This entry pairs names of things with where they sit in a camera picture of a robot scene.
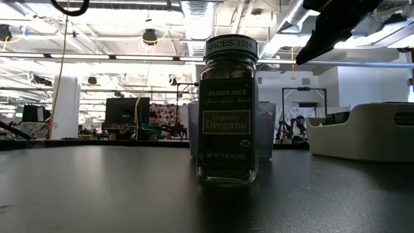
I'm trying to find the black metal frame stand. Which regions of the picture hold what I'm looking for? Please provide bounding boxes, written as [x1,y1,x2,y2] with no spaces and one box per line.
[175,82,199,142]
[281,86,327,143]

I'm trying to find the person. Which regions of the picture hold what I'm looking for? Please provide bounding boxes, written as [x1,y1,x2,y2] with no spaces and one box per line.
[147,111,162,140]
[289,115,308,143]

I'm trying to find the black boxes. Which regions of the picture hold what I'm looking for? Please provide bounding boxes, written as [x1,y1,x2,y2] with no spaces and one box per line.
[21,104,52,123]

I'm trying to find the red patterned fabric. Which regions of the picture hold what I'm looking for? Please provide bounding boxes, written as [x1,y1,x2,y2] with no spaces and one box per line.
[149,102,179,142]

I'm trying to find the white plastic bin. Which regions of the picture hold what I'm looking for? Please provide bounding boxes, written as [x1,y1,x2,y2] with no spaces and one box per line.
[305,102,414,162]

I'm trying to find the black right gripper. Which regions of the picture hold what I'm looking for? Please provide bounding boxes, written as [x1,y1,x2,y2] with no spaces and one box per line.
[295,0,384,65]

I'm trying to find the whitish bag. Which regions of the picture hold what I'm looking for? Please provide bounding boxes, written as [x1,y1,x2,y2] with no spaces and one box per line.
[14,121,51,140]

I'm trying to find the black monitor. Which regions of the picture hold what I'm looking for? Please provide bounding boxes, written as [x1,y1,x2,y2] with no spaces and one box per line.
[105,96,151,133]

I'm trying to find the slanted silver ventilation duct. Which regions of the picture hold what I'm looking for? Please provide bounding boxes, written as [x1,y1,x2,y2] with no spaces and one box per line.
[258,0,321,61]

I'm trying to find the long ceiling light strip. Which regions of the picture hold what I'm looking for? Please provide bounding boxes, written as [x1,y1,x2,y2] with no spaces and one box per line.
[50,54,208,63]

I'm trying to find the tan hanging cord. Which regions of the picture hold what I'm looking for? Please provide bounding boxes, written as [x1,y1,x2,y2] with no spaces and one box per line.
[49,14,70,140]

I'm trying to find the grey translucent plastic bin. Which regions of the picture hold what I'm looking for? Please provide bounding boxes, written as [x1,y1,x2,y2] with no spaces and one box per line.
[188,101,278,162]

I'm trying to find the white room pillar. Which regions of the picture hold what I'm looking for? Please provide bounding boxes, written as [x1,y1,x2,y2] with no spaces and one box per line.
[51,74,82,140]

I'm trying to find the yellow hanging cable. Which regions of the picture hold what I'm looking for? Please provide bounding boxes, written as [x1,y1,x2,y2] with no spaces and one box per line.
[133,63,148,139]

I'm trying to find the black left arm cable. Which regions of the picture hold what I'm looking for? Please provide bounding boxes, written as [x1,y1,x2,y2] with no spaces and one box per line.
[49,0,91,17]

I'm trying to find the black metal table frame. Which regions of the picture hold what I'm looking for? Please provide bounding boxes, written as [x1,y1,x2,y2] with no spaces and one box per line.
[0,138,310,151]

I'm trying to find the black hanging ceiling fixture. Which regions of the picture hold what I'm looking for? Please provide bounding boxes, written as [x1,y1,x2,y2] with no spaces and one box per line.
[142,28,158,46]

